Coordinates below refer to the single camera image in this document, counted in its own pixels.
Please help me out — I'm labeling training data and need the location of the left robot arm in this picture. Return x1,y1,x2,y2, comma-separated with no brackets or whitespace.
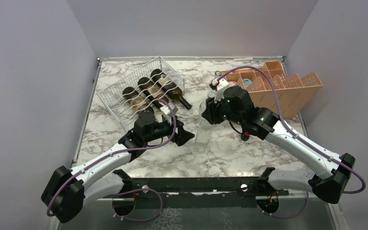
41,112,194,223

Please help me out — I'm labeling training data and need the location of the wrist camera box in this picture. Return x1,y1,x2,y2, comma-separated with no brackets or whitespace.
209,79,230,96
160,103,178,120

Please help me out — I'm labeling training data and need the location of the white wire wine rack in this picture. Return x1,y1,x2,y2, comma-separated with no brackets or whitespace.
98,56,185,131

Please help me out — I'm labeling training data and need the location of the red black bottle stopper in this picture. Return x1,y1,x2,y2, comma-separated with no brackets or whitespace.
241,132,250,141

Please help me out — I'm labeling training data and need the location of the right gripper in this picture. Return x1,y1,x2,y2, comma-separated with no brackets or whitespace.
202,91,244,126

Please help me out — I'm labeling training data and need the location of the green bottle silver neck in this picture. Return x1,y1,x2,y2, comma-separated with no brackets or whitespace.
138,77,169,109

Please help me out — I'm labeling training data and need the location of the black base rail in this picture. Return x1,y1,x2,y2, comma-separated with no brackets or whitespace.
108,176,289,211

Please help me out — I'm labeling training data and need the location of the peach plastic crate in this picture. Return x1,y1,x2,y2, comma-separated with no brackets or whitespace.
224,61,323,119

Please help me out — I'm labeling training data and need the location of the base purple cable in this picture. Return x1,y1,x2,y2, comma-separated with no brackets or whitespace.
256,190,309,219
111,188,164,223

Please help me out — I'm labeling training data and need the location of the green bottle black neck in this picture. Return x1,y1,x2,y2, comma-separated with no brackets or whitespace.
122,87,154,114

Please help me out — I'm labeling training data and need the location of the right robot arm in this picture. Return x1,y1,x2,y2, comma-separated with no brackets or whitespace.
201,86,356,204

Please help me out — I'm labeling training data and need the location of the green wine bottle front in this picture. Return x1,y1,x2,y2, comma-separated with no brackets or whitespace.
150,69,192,110

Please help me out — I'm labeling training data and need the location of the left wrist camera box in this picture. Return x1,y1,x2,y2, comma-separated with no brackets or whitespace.
160,103,178,120

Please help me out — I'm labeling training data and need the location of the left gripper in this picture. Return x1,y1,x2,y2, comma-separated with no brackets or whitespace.
144,115,195,146

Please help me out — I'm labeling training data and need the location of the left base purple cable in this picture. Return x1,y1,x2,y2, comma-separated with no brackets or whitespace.
111,188,164,223

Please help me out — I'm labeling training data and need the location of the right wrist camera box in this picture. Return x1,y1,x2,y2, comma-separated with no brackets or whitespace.
209,79,230,96

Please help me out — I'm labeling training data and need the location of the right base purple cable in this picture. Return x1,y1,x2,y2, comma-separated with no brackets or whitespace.
256,190,309,219

